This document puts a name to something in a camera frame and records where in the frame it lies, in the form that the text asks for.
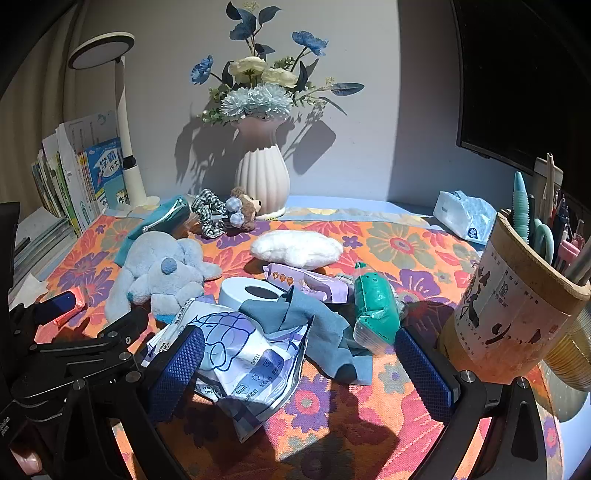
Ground green plush pouch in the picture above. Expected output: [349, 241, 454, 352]
[353, 262, 401, 355]

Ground blue white plastic bag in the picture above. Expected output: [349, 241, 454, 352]
[141, 299, 308, 442]

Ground light blue plush dog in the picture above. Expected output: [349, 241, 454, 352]
[104, 231, 222, 324]

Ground blue white artificial flowers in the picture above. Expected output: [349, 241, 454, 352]
[189, 2, 365, 125]

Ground ribbed pink vase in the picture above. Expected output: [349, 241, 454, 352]
[235, 117, 290, 219]

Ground small brown plush hedgehog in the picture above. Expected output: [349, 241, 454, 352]
[225, 187, 262, 231]

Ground white tissue roll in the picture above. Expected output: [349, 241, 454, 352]
[218, 277, 283, 311]

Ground white desk lamp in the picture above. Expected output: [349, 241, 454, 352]
[67, 31, 160, 209]

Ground teal cap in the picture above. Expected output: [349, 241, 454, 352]
[114, 195, 190, 267]

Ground amber ribbed glass bowl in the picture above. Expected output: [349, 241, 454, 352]
[544, 303, 591, 392]

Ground pale blue pompom hair tie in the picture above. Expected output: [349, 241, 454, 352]
[224, 196, 247, 229]

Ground blue grey cloth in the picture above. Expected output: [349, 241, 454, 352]
[239, 288, 373, 386]

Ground pens and scissors bunch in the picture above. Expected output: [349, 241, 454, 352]
[510, 153, 590, 286]

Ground white fluffy pad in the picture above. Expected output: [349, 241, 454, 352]
[250, 230, 344, 270]

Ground blue tissue pack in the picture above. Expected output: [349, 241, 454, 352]
[433, 190, 497, 245]

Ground black monitor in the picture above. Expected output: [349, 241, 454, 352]
[452, 1, 590, 206]

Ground row of books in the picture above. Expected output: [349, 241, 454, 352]
[38, 110, 129, 234]

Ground person left hand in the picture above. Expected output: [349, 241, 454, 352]
[11, 451, 43, 476]

